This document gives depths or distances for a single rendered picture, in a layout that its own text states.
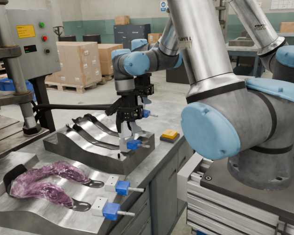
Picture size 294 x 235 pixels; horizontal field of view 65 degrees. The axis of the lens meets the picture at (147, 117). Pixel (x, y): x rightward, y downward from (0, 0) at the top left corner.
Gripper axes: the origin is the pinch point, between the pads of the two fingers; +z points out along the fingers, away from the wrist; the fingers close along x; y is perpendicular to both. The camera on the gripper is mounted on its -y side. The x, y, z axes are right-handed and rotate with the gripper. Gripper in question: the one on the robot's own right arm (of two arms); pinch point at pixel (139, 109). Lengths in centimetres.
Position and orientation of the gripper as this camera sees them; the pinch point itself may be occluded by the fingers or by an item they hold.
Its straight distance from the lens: 122.7
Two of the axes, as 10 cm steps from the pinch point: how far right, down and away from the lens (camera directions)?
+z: 0.5, 9.1, 4.1
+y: 8.6, 1.7, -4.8
